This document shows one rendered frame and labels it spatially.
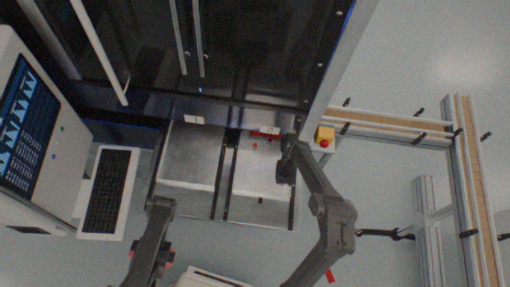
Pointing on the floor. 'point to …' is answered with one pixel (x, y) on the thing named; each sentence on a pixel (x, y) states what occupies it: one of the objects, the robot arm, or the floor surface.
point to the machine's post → (338, 63)
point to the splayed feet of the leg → (382, 233)
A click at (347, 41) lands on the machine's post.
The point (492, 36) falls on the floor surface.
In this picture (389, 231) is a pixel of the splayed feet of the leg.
